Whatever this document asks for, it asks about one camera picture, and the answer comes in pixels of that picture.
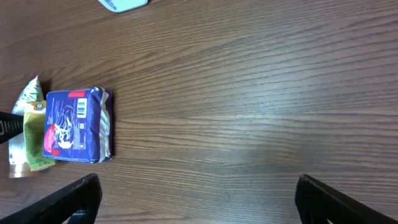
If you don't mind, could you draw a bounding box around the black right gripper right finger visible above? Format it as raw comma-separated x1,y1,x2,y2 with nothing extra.
295,174,397,224

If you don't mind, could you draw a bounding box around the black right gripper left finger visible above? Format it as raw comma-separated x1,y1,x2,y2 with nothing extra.
1,173,102,224

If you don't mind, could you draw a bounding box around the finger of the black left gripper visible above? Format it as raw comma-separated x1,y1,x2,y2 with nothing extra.
0,112,24,144

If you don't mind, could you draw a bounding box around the white Pantene tube gold cap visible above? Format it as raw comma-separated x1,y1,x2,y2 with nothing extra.
8,75,45,179

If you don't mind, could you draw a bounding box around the white barcode scanner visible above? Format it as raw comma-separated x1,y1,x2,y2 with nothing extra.
98,0,149,13

